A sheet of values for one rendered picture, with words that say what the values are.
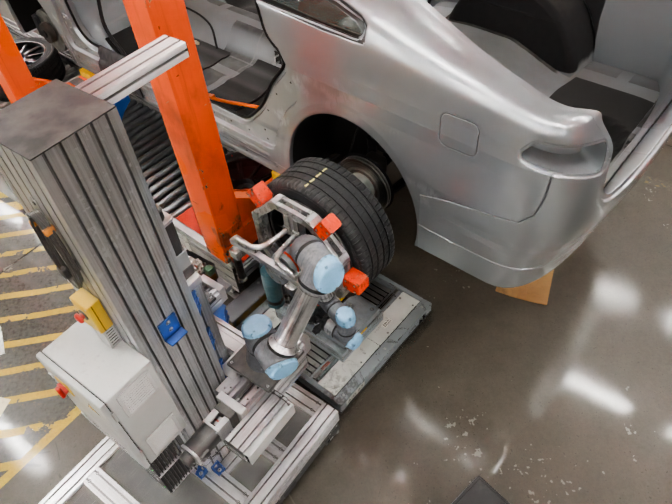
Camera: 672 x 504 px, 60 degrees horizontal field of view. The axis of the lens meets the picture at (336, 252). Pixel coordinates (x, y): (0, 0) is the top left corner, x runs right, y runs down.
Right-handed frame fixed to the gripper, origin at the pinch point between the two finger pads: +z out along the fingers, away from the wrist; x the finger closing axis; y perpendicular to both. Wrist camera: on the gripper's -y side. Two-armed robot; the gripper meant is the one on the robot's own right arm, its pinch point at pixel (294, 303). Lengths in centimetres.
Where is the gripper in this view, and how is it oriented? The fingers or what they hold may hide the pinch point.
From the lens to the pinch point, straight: 250.9
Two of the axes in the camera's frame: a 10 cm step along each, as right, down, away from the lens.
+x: -6.4, 6.0, -4.8
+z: -7.6, -4.4, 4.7
